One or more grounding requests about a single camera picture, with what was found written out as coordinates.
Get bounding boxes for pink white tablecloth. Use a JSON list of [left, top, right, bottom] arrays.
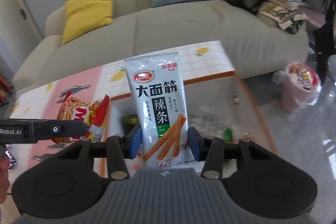
[[4, 40, 237, 193]]

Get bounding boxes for white latiao snack packet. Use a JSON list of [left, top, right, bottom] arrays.
[[124, 52, 202, 172]]

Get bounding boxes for printed tote bag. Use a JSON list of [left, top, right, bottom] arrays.
[[257, 1, 307, 35]]

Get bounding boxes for person's left hand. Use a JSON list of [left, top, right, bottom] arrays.
[[0, 154, 10, 204]]

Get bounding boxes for green sausage stick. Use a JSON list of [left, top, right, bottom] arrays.
[[223, 127, 234, 143]]

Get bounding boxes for orange spicy stick snack bag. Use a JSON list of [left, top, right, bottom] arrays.
[[51, 92, 110, 144]]

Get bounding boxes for orange cardboard box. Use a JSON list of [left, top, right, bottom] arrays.
[[102, 71, 278, 155]]

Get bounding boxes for dark brown snack packet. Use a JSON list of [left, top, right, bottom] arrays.
[[120, 114, 139, 135]]

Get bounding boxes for pink trash bin with bag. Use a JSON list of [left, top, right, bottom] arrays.
[[272, 62, 322, 113]]

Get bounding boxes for beige sofa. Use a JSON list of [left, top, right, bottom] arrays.
[[13, 0, 308, 92]]

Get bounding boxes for door with handle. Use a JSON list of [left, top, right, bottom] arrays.
[[1, 0, 42, 64]]

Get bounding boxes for yellow cushion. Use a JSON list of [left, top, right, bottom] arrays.
[[62, 0, 113, 45]]

